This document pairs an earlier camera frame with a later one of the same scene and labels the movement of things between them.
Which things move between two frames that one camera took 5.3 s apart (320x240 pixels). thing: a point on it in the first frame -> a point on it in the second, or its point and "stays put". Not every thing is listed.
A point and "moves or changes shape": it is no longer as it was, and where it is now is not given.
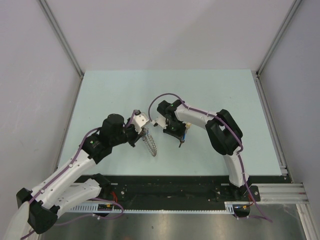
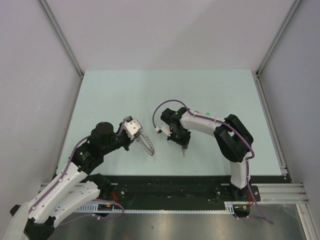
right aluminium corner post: [278, 35] stays put
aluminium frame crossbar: [282, 193] stays put
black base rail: [214, 190] stays put
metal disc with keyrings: [149, 142] moves or changes shape
